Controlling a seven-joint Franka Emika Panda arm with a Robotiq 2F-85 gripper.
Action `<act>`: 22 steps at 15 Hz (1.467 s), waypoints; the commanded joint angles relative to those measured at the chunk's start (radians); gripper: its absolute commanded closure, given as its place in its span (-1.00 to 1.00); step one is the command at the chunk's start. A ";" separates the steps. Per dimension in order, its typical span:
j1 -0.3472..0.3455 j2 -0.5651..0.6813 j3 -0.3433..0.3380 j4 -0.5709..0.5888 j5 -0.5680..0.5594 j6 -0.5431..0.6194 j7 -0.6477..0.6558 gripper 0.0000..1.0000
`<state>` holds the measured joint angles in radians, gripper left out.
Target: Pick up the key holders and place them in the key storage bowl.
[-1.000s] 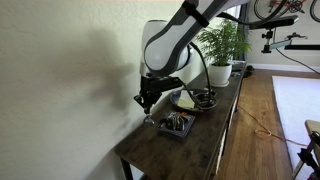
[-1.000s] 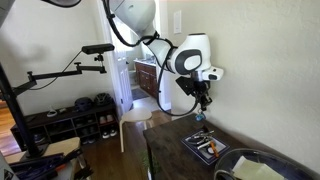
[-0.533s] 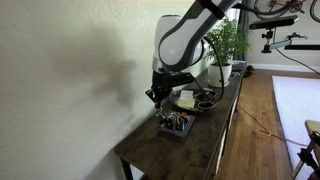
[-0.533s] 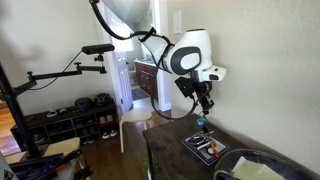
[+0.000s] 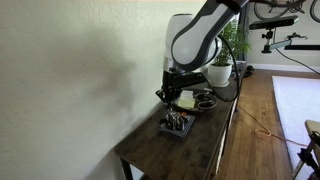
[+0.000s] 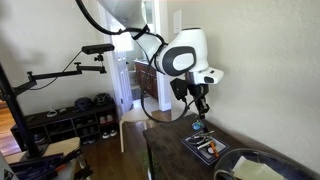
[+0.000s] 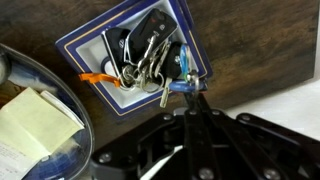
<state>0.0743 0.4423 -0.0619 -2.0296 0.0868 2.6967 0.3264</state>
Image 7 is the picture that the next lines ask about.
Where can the white folded paper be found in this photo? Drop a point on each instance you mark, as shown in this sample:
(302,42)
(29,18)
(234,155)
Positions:
(63,106)

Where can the dark wooden console table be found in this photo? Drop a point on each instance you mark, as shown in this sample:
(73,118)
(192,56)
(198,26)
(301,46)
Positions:
(260,43)

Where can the round white key tag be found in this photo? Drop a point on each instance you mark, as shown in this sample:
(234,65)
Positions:
(107,66)

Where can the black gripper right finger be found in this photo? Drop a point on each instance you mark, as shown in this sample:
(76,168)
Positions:
(253,150)

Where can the dark blue oval bowl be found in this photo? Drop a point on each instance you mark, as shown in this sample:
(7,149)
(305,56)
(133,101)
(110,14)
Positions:
(76,156)

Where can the black VW key fob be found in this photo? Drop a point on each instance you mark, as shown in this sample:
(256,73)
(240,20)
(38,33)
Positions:
(115,43)

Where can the white printed receipt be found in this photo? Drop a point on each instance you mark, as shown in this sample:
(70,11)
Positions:
(13,163)

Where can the black BMW key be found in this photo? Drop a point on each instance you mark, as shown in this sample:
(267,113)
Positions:
(171,60)

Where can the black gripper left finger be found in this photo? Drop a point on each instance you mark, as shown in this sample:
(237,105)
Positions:
(150,146)

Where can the grey rimmed black key fob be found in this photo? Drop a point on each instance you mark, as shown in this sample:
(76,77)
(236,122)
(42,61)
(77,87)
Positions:
(150,30)

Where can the square blue rimmed key tray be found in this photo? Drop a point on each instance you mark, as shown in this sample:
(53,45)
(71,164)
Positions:
(90,50)

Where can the bunch of metal keys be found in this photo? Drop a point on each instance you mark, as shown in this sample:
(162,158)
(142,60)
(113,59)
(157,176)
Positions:
(146,66)

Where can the blue and silver key tags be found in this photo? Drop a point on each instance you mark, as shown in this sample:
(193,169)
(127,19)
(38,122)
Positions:
(183,86)

